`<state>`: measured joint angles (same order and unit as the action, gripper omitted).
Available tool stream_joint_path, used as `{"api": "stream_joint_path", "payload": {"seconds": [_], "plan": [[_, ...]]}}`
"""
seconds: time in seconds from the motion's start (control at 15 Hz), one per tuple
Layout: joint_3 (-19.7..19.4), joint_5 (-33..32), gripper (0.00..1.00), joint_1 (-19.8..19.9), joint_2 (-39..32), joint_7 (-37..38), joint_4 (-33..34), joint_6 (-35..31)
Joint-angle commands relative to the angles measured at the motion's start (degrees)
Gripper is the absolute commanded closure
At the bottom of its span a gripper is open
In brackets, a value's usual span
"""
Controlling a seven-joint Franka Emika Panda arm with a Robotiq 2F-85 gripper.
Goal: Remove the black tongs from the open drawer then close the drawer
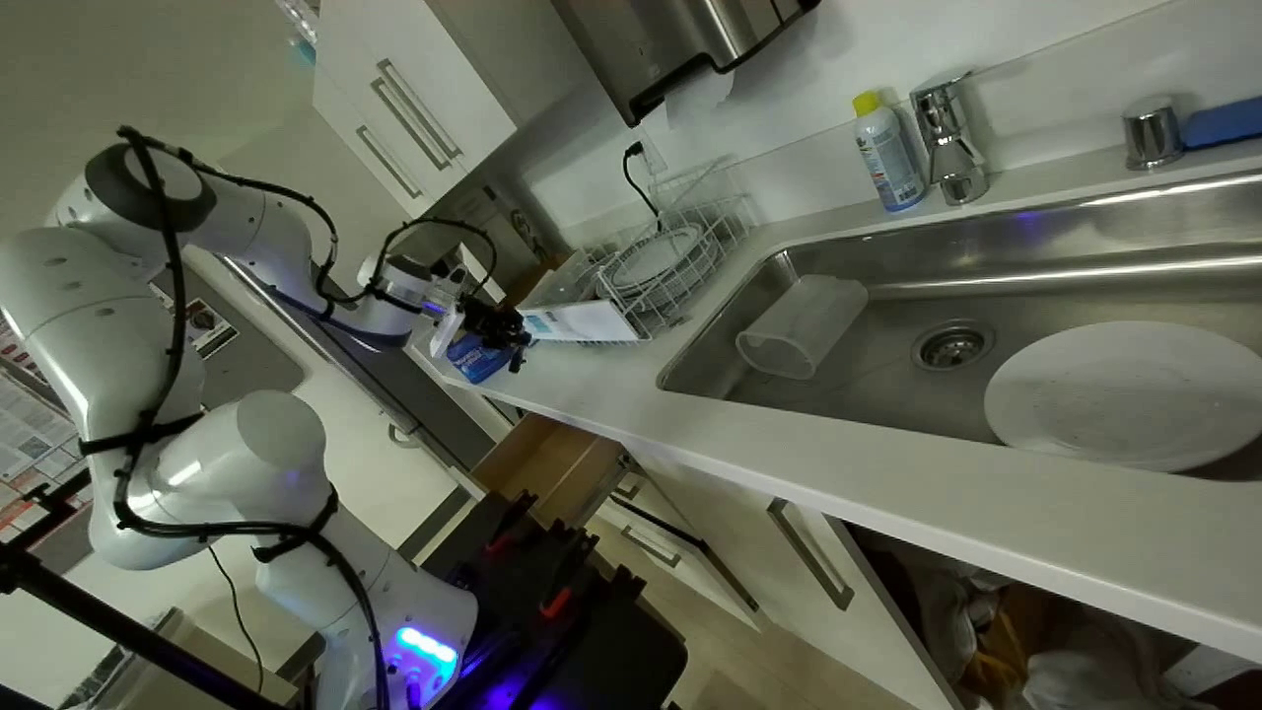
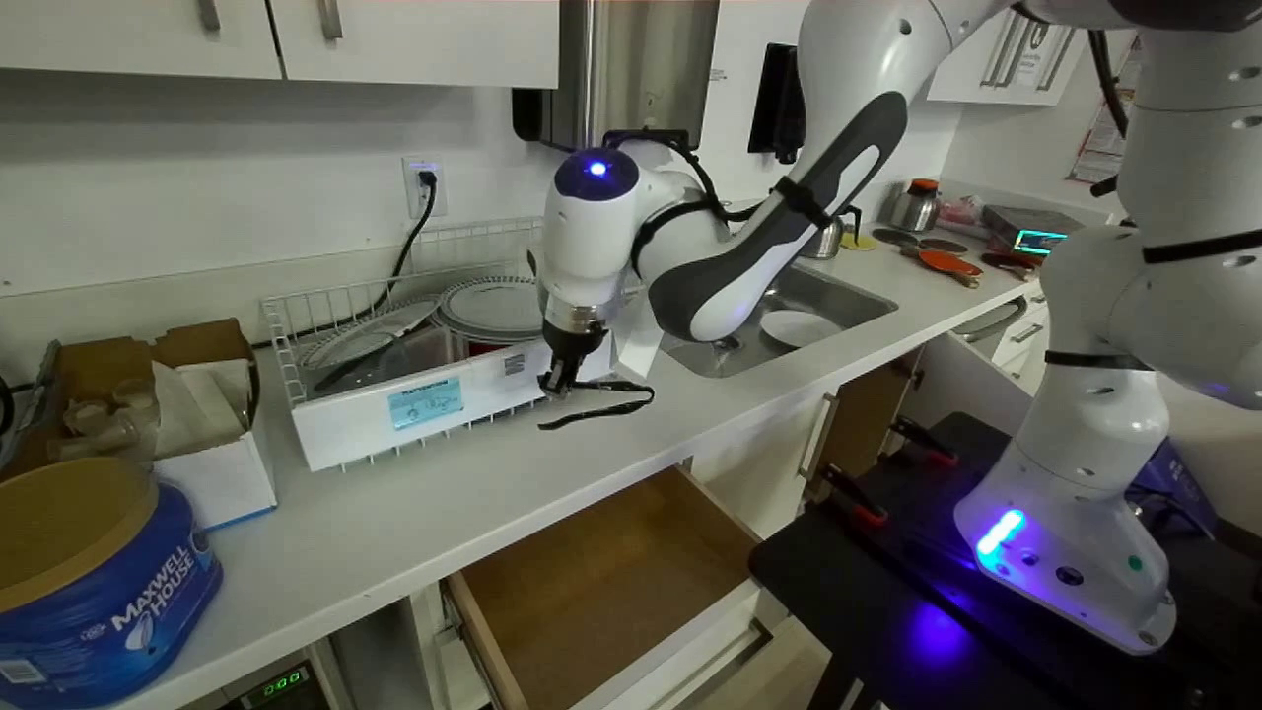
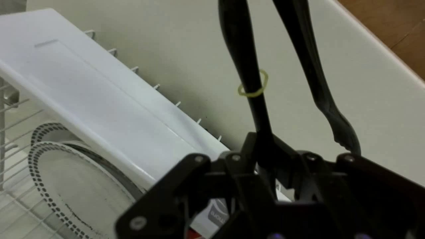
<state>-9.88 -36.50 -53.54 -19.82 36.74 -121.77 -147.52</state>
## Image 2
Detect white paper box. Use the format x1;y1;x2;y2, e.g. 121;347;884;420
145;360;279;538

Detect jar with red lid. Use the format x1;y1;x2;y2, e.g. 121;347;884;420
892;172;948;238

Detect stainless paper towel dispenser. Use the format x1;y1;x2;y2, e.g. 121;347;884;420
508;0;721;153

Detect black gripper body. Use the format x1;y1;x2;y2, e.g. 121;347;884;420
542;317;609;374

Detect grey metal pan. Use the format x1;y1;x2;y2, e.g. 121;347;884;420
307;309;459;397

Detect white base cabinet drawers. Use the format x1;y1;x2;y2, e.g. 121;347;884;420
952;280;1062;397

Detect round white plate with rim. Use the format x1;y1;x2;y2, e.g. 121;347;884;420
435;276;554;347

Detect orange handled pliers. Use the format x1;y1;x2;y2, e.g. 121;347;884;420
905;242;987;288

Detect brown cardboard box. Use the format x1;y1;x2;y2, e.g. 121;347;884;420
36;317;259;470

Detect white base cabinet door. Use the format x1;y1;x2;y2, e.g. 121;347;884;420
688;387;844;545

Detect brown wooden panel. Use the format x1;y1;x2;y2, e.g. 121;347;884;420
824;354;920;485

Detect white wall outlet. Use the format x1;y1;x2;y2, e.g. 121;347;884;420
399;153;445;221

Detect wall posters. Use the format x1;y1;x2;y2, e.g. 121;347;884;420
1064;99;1136;190

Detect plain white plate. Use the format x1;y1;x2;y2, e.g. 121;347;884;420
756;303;844;353

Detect steel kettle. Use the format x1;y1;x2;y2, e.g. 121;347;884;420
810;200;868;265

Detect white wall sign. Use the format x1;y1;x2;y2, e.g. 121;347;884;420
922;4;1091;109

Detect black device with cyan display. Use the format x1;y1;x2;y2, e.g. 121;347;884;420
977;196;1107;265

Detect appliance with green display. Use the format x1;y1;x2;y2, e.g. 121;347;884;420
192;646;332;710

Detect black robot table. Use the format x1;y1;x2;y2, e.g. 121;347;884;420
747;409;1262;710

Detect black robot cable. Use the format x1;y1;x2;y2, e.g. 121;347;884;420
629;125;844;270

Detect stainless steel sink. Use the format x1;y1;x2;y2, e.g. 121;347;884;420
654;255;905;383

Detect white wire dish rack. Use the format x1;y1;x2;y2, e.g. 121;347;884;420
253;215;664;476

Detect black wall mounted device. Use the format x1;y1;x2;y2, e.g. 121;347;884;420
747;38;810;169

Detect blue Maxwell House coffee can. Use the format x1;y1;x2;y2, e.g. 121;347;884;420
0;458;224;710

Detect red black clamp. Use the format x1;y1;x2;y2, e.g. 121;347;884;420
824;467;894;538

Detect black power cable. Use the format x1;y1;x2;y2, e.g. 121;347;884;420
250;169;442;354

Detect white wall cabinet door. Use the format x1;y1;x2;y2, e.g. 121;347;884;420
259;0;560;95
0;0;285;86

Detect wooden drawer with white front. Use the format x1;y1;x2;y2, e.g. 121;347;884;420
442;467;788;710

